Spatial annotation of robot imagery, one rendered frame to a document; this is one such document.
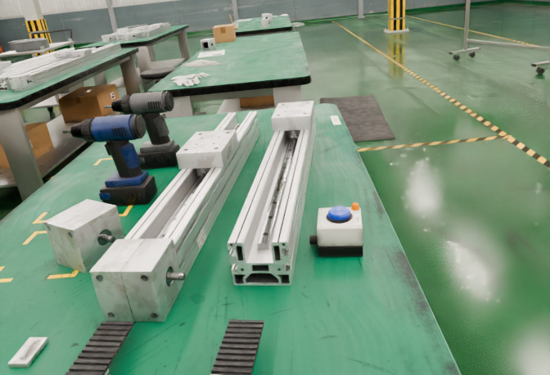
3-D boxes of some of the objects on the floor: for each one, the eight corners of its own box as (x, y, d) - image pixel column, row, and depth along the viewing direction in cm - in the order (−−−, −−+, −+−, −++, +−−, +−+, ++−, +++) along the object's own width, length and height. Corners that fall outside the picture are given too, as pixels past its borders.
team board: (448, 60, 633) (455, -93, 558) (475, 56, 647) (487, -95, 572) (536, 75, 500) (562, -124, 425) (569, 69, 513) (600, -125, 439)
